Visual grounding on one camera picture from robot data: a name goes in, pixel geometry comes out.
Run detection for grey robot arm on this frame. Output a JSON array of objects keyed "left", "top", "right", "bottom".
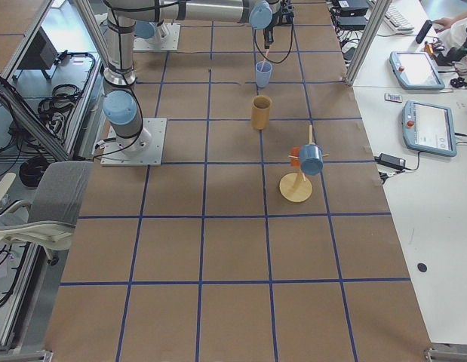
[
  {"left": 134, "top": 20, "right": 170, "bottom": 44},
  {"left": 133, "top": 20, "right": 269, "bottom": 163}
]

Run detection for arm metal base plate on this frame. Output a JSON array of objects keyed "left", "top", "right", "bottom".
[
  {"left": 134, "top": 21, "right": 181, "bottom": 52},
  {"left": 100, "top": 118, "right": 167, "bottom": 167}
]

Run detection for lower teach pendant tablet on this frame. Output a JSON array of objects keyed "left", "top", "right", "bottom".
[{"left": 401, "top": 100, "right": 457, "bottom": 157}]

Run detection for light blue plastic cup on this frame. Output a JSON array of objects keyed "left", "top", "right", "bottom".
[{"left": 255, "top": 61, "right": 272, "bottom": 88}]

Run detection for black round desk cap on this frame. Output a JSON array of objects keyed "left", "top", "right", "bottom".
[{"left": 417, "top": 263, "right": 428, "bottom": 272}]

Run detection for blue mug on tree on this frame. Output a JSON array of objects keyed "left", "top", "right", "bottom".
[{"left": 299, "top": 144, "right": 324, "bottom": 176}]

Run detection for orange red mug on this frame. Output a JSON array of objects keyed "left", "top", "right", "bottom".
[{"left": 289, "top": 147, "right": 300, "bottom": 167}]

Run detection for grey office chair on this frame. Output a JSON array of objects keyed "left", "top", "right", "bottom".
[{"left": 0, "top": 161, "right": 93, "bottom": 265}]

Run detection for white keyboard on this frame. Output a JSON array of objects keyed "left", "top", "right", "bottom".
[{"left": 383, "top": 4, "right": 414, "bottom": 34}]

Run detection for small white label card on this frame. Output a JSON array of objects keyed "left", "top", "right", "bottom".
[{"left": 384, "top": 93, "right": 403, "bottom": 103}]

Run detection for coiled black floor cables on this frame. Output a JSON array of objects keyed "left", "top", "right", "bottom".
[{"left": 36, "top": 84, "right": 83, "bottom": 133}]

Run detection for aluminium frame post right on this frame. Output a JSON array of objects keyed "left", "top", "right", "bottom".
[{"left": 345, "top": 0, "right": 392, "bottom": 86}]

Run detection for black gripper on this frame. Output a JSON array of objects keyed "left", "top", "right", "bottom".
[{"left": 263, "top": 0, "right": 294, "bottom": 48}]

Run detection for person hand at desk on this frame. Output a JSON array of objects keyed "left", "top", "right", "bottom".
[{"left": 432, "top": 17, "right": 453, "bottom": 33}]

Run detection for black power brick on desk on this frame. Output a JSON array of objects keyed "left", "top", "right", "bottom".
[{"left": 376, "top": 153, "right": 406, "bottom": 170}]

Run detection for upper teach pendant tablet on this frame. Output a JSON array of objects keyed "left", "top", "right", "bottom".
[{"left": 389, "top": 51, "right": 445, "bottom": 91}]

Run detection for aluminium frame rail left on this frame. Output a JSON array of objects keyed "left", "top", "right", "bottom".
[{"left": 0, "top": 75, "right": 69, "bottom": 161}]

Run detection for bamboo chopstick holder cup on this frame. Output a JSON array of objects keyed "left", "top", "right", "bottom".
[{"left": 250, "top": 95, "right": 272, "bottom": 130}]

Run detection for teach pendant tablet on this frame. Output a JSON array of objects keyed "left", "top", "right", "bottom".
[
  {"left": 389, "top": 51, "right": 445, "bottom": 91},
  {"left": 401, "top": 100, "right": 457, "bottom": 157}
]

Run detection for black monitor on floor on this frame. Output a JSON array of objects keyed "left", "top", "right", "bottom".
[{"left": 17, "top": 27, "right": 59, "bottom": 80}]

